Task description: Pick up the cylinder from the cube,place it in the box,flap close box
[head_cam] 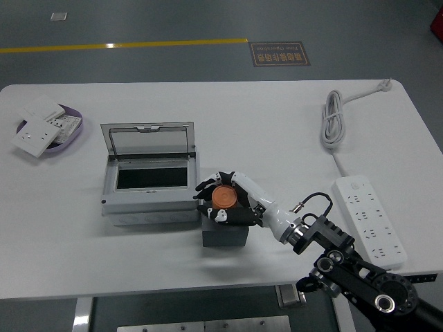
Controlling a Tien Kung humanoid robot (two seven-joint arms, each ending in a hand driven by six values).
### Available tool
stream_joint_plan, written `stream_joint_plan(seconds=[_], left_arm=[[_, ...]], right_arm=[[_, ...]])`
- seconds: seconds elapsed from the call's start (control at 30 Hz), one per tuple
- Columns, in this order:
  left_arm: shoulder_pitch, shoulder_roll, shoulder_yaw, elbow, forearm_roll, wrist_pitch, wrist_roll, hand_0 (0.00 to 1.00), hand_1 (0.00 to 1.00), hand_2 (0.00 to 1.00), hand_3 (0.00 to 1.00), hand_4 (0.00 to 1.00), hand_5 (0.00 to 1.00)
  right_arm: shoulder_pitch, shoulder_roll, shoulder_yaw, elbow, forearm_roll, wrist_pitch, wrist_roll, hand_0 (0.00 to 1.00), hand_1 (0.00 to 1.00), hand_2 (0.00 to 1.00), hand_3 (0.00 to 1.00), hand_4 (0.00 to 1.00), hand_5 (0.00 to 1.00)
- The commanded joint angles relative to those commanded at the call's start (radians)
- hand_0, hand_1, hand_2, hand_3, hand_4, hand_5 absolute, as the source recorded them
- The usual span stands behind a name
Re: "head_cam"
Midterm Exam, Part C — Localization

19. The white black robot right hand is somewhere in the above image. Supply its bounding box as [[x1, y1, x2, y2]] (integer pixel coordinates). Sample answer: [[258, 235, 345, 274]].
[[192, 170, 298, 243]]

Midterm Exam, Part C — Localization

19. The orange cylinder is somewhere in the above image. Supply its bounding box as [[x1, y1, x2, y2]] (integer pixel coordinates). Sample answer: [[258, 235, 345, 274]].
[[211, 185, 238, 210]]

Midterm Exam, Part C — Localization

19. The grey box with clear lid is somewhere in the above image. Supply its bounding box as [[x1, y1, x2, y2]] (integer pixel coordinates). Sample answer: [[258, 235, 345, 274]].
[[100, 120, 203, 228]]

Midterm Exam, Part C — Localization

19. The grey cube with round hole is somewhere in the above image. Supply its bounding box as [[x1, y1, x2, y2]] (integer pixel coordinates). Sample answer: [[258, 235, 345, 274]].
[[201, 203, 251, 248]]

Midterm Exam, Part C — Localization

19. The white power strip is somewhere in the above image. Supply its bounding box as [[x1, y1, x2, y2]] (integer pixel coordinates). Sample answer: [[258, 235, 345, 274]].
[[331, 174, 408, 273]]

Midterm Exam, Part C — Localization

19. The white table leg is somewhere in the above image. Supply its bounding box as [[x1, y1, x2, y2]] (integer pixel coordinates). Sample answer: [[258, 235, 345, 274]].
[[72, 297, 94, 332], [330, 293, 357, 332]]

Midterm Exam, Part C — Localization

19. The black table control panel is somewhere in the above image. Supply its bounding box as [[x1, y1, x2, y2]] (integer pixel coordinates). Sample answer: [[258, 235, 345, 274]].
[[404, 273, 438, 283]]

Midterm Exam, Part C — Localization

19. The brown floor sign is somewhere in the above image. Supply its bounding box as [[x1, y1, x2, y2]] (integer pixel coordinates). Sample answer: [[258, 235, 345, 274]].
[[248, 41, 311, 68]]

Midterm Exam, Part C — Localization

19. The purple tray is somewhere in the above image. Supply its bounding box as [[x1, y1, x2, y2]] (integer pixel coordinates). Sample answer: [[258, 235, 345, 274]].
[[16, 103, 86, 155]]

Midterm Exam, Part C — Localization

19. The yellow floor tape line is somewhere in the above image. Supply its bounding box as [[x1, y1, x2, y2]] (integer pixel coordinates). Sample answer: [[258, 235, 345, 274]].
[[0, 37, 249, 55]]

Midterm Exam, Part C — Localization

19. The white printed socket panel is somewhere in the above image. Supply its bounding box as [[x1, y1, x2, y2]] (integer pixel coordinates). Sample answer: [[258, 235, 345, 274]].
[[46, 113, 84, 145]]

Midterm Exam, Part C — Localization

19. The red object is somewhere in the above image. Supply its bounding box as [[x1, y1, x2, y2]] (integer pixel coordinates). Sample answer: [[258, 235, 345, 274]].
[[428, 0, 443, 36]]

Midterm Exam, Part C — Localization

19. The white socket plate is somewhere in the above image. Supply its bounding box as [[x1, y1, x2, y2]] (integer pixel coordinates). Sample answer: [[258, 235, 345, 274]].
[[10, 116, 61, 158]]

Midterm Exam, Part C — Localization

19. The grey metal bracket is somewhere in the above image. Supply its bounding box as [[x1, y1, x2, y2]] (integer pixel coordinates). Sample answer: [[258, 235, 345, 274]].
[[275, 284, 307, 308]]

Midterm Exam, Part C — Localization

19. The steel base plate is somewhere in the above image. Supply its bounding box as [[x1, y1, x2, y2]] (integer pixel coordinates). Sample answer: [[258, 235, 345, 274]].
[[204, 315, 291, 332], [116, 320, 206, 332]]

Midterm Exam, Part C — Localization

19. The white power cord with plug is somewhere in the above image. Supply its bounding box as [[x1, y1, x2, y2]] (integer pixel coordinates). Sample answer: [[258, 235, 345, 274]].
[[320, 77, 394, 178]]

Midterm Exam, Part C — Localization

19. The white switch plate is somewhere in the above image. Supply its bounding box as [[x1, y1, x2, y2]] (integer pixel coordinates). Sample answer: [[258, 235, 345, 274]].
[[23, 95, 66, 120]]

